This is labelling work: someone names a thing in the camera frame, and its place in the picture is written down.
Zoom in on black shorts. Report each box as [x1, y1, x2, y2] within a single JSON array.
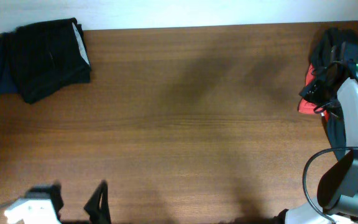
[[7, 17, 91, 104]]

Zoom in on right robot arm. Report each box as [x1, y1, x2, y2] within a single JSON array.
[[275, 42, 358, 224]]

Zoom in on black printed t-shirt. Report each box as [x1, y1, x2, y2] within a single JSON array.
[[298, 27, 358, 160]]

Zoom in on red garment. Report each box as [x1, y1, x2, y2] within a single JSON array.
[[298, 64, 323, 115]]

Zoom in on folded navy blue garment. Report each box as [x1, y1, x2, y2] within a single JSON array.
[[0, 33, 19, 95]]

